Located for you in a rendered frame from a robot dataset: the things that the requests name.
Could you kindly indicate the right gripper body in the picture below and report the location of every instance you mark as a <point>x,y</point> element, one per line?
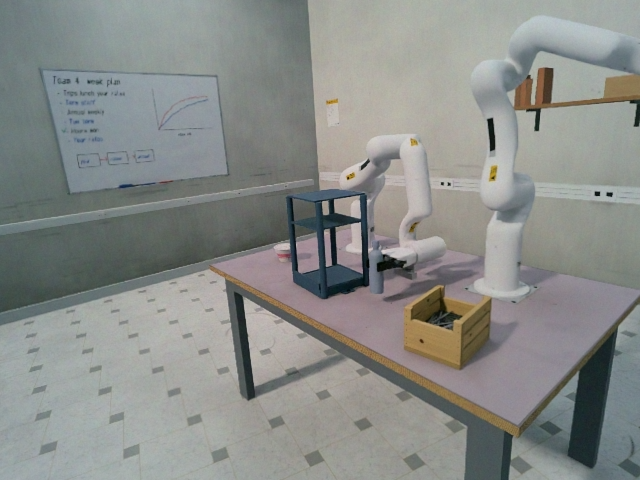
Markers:
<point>401,254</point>

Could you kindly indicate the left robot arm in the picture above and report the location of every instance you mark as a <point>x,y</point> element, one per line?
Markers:
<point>511,195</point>

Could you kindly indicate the blue shelving unit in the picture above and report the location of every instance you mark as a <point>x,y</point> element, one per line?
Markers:
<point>330,280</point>

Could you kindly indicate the blue-grey cylinder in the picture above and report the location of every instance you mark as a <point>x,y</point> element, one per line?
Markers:
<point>376,278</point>

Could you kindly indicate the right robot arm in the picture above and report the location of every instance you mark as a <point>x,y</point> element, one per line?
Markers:
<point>369,176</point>

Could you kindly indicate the wooden crate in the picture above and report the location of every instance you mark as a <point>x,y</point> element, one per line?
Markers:
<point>440,343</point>

